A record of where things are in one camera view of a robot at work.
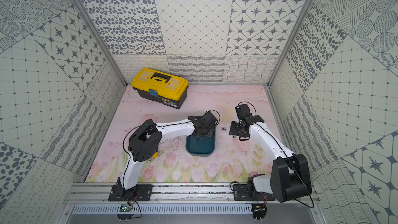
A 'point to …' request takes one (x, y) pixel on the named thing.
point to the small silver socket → (223, 128)
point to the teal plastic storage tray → (200, 145)
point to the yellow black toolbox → (164, 88)
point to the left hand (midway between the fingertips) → (211, 129)
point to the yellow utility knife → (155, 155)
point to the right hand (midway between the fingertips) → (236, 133)
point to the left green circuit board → (125, 208)
